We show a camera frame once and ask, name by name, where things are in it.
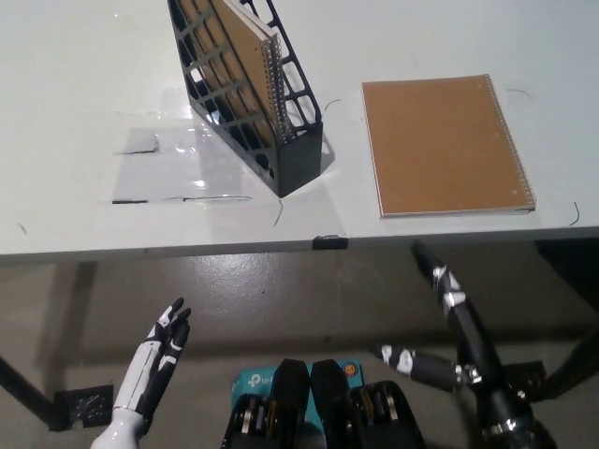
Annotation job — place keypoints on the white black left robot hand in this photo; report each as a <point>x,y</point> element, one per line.
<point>140,374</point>

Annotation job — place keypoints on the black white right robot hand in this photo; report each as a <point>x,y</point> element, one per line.
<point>472,341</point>

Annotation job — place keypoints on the brown spiral notebook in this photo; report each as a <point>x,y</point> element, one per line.
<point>444,145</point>
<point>236,25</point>

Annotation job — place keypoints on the black lattice book holder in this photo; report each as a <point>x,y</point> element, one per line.
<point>299,159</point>

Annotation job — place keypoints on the teal router box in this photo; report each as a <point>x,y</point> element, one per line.
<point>252,379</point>

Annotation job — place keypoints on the black robot body blocks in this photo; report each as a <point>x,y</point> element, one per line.
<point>327,421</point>

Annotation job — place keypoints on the black table edge clip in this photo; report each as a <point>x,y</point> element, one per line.
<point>330,241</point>

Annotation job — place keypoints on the clear plastic sheet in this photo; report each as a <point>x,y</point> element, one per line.
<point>187,159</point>

